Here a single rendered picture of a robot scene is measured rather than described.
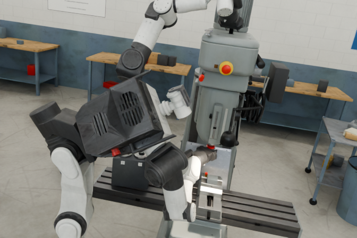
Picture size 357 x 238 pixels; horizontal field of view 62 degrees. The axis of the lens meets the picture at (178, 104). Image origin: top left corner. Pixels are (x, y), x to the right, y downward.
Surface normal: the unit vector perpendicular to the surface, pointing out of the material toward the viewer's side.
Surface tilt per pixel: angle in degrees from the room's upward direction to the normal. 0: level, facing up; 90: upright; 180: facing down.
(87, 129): 74
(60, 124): 90
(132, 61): 61
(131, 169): 90
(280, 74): 90
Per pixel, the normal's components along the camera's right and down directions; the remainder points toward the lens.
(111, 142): -0.44, -0.04
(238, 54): -0.15, 0.31
